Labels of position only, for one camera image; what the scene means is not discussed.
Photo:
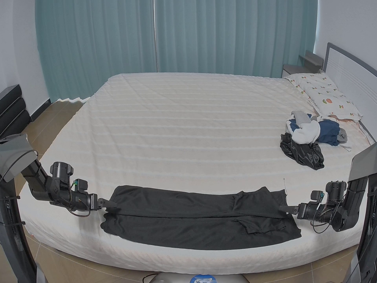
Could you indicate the pile of clothes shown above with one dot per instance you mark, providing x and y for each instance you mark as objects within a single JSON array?
[{"x": 306, "y": 134}]

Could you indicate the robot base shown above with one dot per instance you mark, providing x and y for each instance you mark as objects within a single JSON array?
[{"x": 176, "y": 279}]

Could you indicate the white printed pillow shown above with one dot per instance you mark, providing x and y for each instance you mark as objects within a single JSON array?
[{"x": 324, "y": 93}]

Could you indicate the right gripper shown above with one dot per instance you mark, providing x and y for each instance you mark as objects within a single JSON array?
[{"x": 307, "y": 211}]

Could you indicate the black chest of drawers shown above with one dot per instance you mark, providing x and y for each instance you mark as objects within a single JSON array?
[{"x": 11, "y": 110}]

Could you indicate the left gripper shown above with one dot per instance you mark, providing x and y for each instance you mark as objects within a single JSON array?
[{"x": 88, "y": 202}]

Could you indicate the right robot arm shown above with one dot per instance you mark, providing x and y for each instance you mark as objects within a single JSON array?
[{"x": 353, "y": 199}]

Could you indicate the bed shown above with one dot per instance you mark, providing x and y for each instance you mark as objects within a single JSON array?
[{"x": 176, "y": 113}]

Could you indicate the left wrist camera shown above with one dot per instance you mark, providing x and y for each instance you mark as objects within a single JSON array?
[{"x": 81, "y": 185}]

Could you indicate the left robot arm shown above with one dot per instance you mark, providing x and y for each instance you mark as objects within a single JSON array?
[{"x": 17, "y": 155}]

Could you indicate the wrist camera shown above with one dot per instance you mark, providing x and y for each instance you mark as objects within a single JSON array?
[
  {"x": 317, "y": 195},
  {"x": 81, "y": 185}
]

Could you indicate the blue-green curtain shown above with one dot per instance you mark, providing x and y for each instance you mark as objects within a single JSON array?
[
  {"x": 235, "y": 25},
  {"x": 94, "y": 40}
]

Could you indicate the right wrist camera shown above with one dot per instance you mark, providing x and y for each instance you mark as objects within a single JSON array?
[{"x": 317, "y": 195}]

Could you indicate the black T-shirt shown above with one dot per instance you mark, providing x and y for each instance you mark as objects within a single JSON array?
[{"x": 176, "y": 225}]

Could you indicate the grey bedside table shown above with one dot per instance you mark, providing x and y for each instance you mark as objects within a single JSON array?
[{"x": 294, "y": 69}]

